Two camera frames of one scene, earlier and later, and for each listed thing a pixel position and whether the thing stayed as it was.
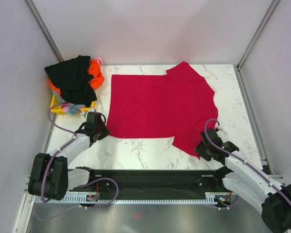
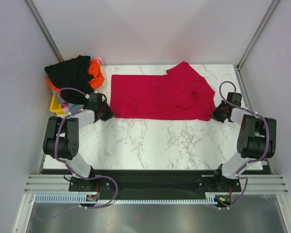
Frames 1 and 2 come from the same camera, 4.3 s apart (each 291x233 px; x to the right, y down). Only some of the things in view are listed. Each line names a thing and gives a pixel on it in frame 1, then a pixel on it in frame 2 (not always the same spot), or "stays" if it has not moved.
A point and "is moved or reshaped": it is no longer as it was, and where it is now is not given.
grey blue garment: (71, 110) stays
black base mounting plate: (151, 184) stays
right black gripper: (199, 149) -> (215, 114)
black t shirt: (72, 77) stays
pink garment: (99, 59) stays
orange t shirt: (94, 69) stays
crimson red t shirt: (179, 105) is moved or reshaped
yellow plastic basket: (56, 107) stays
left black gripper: (105, 132) -> (110, 112)
